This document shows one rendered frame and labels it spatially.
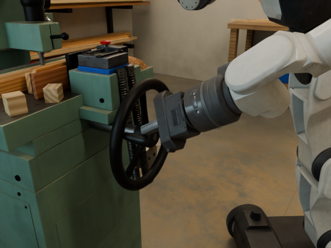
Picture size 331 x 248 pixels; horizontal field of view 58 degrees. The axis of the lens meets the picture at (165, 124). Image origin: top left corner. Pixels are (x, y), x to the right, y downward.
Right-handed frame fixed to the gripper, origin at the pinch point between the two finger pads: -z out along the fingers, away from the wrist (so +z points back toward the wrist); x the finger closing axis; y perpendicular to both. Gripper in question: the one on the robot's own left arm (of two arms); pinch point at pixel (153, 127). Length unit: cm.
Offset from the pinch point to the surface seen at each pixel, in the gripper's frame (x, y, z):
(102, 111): 9.0, -0.9, -16.2
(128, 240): -26, -39, -53
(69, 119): 8.9, 3.5, -23.7
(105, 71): 17.7, 1.0, -11.4
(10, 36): 35, 12, -35
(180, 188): -6, -112, -76
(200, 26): 205, -279, -117
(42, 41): 30.1, 9.0, -24.7
